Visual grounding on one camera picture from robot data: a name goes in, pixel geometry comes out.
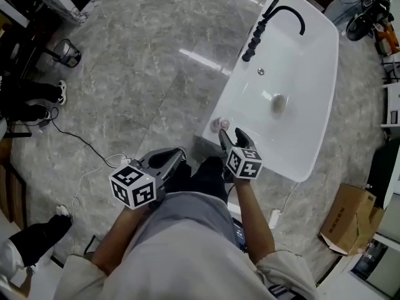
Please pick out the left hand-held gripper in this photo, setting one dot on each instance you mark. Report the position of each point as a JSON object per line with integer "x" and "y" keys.
{"x": 131, "y": 186}

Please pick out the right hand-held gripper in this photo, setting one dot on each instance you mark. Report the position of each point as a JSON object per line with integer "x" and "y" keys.
{"x": 243, "y": 164}

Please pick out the pink plastic bottle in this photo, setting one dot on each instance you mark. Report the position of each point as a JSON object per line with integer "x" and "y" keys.
{"x": 220, "y": 124}

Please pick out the white bathtub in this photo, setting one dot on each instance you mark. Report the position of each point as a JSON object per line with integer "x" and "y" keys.
{"x": 281, "y": 136}

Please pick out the person's left forearm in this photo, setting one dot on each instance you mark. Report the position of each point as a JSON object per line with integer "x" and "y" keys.
{"x": 118, "y": 239}

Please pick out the person's right forearm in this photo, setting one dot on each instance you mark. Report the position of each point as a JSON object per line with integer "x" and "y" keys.
{"x": 254, "y": 220}

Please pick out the white power strip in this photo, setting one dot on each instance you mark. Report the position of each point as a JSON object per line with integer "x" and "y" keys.
{"x": 274, "y": 218}
{"x": 125, "y": 161}

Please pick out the person's black trousers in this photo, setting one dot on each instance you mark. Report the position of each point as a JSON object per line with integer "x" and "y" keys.
{"x": 203, "y": 180}

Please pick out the black faucet knob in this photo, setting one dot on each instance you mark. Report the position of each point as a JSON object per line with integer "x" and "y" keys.
{"x": 248, "y": 55}
{"x": 254, "y": 43}
{"x": 259, "y": 30}

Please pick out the black belt-worn device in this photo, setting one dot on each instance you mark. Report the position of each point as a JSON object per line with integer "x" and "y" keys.
{"x": 240, "y": 234}

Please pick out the person's grey shirt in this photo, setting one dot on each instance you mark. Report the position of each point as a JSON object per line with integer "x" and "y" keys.
{"x": 187, "y": 255}

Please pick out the black power adapter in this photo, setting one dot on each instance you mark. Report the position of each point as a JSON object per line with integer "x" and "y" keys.
{"x": 43, "y": 122}

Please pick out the brown cardboard box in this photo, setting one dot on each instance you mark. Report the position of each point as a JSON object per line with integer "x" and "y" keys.
{"x": 347, "y": 220}

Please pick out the black hand shower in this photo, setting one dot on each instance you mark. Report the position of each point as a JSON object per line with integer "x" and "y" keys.
{"x": 270, "y": 8}

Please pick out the black faucet spout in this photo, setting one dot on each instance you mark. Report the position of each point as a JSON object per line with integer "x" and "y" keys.
{"x": 295, "y": 12}

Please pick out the black mesh waste bin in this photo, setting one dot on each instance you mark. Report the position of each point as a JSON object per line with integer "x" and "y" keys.
{"x": 67, "y": 53}

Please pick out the white-rimmed black oval panel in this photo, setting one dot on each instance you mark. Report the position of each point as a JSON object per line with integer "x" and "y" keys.
{"x": 382, "y": 167}

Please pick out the white low cabinet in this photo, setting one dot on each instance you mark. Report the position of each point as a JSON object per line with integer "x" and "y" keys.
{"x": 393, "y": 105}

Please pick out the black round device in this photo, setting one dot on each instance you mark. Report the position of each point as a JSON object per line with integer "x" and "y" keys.
{"x": 368, "y": 20}

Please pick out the marble pattern cabinet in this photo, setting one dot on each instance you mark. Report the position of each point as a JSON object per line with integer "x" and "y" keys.
{"x": 65, "y": 2}

